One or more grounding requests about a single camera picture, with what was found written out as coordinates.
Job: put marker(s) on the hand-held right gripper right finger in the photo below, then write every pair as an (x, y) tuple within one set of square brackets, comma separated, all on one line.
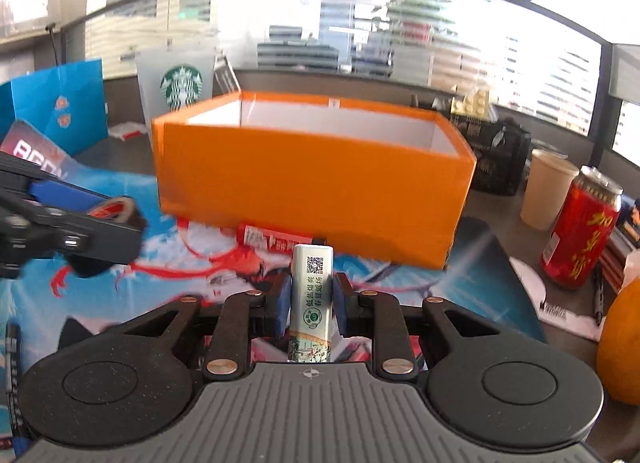
[(343, 305)]

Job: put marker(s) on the red white card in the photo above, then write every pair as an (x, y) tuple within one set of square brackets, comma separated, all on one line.
[(129, 131)]

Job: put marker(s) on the potted green plant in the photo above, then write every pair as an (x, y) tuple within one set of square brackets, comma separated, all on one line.
[(420, 8)]

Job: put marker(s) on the dark booklet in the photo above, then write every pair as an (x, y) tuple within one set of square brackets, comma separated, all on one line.
[(226, 75)]

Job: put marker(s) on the orange cardboard box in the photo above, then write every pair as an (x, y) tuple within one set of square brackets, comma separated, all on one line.
[(310, 178)]

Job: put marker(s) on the beige paper cup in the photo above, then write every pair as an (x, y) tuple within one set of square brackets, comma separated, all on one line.
[(547, 188)]

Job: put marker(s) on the black pen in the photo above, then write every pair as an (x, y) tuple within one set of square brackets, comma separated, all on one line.
[(598, 298)]

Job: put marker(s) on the black office chair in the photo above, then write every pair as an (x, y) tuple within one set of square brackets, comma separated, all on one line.
[(297, 55)]

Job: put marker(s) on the small white green printed box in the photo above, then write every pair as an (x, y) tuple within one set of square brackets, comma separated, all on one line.
[(311, 293)]

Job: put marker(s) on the stack of notebooks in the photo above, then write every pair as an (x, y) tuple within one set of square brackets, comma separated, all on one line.
[(622, 238)]

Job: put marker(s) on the black mesh desk organizer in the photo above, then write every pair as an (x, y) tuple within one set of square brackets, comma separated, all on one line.
[(495, 158)]

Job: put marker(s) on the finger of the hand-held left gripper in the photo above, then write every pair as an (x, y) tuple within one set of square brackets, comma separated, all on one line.
[(60, 193)]

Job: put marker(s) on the yellow building brick plate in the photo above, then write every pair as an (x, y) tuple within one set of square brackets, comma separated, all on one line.
[(471, 103)]

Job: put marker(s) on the red drink can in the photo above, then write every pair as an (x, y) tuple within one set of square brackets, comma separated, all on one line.
[(580, 233)]

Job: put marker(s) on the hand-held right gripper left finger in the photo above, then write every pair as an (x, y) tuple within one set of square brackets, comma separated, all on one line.
[(281, 305)]

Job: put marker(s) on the red black tape roll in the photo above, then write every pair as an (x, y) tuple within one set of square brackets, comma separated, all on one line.
[(117, 209)]

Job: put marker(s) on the blue printed desk mat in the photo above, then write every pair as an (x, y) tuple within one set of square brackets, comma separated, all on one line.
[(150, 288)]

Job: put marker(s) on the red marker pen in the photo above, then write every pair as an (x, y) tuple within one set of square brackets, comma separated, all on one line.
[(265, 237)]

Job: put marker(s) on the blue paper bag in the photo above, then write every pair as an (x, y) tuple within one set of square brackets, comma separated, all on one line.
[(55, 108)]

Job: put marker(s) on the orange fruit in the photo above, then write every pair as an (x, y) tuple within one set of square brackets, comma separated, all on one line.
[(622, 343)]

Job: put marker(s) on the clear plastic cup green logo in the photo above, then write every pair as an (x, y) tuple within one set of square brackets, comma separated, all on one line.
[(175, 83)]

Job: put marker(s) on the white paper sheet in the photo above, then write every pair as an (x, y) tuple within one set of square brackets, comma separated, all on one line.
[(555, 303)]

